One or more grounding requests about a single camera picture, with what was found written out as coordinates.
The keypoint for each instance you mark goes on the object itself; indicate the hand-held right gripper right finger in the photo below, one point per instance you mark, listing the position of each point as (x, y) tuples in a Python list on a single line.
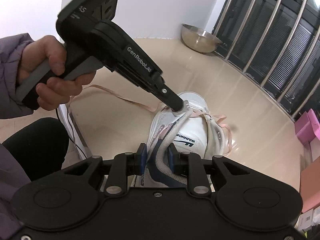
[(171, 159)]

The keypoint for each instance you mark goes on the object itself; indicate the white and navy sneaker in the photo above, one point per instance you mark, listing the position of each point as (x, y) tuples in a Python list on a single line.
[(190, 130)]

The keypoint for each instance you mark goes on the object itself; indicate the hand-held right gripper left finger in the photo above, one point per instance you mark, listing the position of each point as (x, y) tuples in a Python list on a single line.
[(142, 159)]

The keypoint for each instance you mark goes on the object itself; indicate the steel window railing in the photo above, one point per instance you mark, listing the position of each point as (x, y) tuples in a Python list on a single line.
[(272, 10)]

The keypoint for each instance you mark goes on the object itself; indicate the person's leg in black trousers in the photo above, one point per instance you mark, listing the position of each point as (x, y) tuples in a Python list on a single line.
[(35, 145)]

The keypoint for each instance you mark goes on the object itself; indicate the stainless steel bowl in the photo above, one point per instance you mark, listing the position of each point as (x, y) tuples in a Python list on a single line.
[(200, 40)]

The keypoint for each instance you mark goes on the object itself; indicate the pink shoelace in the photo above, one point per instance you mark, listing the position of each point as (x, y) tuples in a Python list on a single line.
[(120, 96)]

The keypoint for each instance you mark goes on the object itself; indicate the white cardboard box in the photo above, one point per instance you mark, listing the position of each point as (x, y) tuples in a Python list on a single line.
[(310, 222)]

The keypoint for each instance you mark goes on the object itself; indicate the peach cardboard box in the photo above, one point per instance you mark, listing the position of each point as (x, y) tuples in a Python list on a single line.
[(311, 187)]

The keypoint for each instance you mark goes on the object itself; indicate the purple jacket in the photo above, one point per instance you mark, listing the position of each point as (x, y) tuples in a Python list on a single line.
[(10, 187)]

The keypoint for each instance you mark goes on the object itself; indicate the person's left hand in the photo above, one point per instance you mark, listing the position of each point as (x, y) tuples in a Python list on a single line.
[(47, 52)]

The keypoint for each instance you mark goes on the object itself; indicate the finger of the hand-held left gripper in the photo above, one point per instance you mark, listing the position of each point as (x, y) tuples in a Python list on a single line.
[(172, 100)]

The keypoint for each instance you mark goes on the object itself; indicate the dark window with blinds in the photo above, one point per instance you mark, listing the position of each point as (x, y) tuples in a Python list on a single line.
[(238, 0)]

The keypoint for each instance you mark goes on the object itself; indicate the flat pink box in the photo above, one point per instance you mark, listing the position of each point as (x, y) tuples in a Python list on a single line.
[(315, 122)]

